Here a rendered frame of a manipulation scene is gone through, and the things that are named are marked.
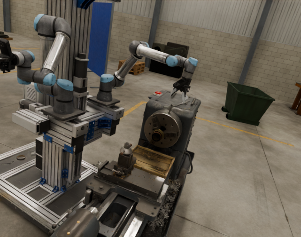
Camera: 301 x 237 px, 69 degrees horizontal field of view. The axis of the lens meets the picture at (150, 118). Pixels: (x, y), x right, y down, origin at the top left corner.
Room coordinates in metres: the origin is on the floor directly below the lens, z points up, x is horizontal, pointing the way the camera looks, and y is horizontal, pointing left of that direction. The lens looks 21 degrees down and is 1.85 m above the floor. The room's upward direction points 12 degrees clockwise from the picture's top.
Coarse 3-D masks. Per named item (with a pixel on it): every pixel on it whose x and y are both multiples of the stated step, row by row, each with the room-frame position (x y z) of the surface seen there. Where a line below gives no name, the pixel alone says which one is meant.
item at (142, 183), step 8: (112, 160) 1.31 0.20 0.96; (104, 168) 1.20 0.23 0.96; (112, 168) 1.21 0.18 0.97; (136, 168) 1.27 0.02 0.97; (104, 176) 1.15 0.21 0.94; (112, 176) 1.14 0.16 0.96; (120, 176) 1.15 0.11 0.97; (128, 176) 1.16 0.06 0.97; (136, 176) 1.18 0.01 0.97; (144, 176) 1.20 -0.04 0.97; (152, 176) 1.21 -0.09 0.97; (128, 184) 1.11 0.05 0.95; (136, 184) 1.10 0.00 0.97; (144, 184) 1.12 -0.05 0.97; (152, 184) 1.13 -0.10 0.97; (160, 184) 1.15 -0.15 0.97; (144, 192) 1.08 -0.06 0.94; (152, 192) 1.07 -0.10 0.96
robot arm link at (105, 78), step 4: (104, 76) 1.96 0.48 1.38; (108, 76) 1.98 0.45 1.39; (112, 76) 1.99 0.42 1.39; (100, 80) 1.95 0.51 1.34; (104, 80) 1.94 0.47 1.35; (108, 80) 1.94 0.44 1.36; (112, 80) 1.98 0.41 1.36; (100, 84) 1.95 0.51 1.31; (104, 84) 1.93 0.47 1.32; (108, 84) 1.95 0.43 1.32; (112, 84) 1.98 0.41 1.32; (100, 88) 1.95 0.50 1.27; (104, 88) 1.93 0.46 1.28; (108, 88) 1.95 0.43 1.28
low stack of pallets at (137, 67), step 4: (120, 60) 9.45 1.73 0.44; (124, 60) 9.70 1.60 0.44; (120, 64) 9.36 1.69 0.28; (136, 64) 9.21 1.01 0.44; (140, 64) 9.69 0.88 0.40; (144, 64) 10.24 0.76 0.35; (132, 68) 9.19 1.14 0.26; (136, 68) 9.17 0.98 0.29; (140, 68) 9.81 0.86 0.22; (144, 68) 10.31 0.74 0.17; (128, 72) 9.40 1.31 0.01; (136, 72) 9.22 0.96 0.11; (140, 72) 9.90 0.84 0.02
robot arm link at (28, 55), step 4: (20, 52) 1.22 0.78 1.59; (24, 52) 1.25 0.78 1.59; (28, 52) 1.28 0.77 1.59; (24, 56) 1.23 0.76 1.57; (28, 56) 1.26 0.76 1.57; (32, 56) 1.30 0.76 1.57; (24, 60) 1.22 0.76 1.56; (28, 60) 1.26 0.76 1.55; (32, 60) 1.30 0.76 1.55; (24, 64) 1.24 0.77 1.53; (28, 64) 1.26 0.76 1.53
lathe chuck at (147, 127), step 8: (160, 112) 1.75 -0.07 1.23; (160, 120) 1.72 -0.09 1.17; (168, 120) 1.71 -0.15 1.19; (176, 120) 1.71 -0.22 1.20; (144, 128) 1.76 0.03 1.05; (152, 128) 1.74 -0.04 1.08; (168, 128) 1.70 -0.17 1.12; (176, 128) 1.68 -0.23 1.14; (176, 136) 1.68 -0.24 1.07; (160, 144) 1.71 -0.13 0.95; (168, 144) 1.69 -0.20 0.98
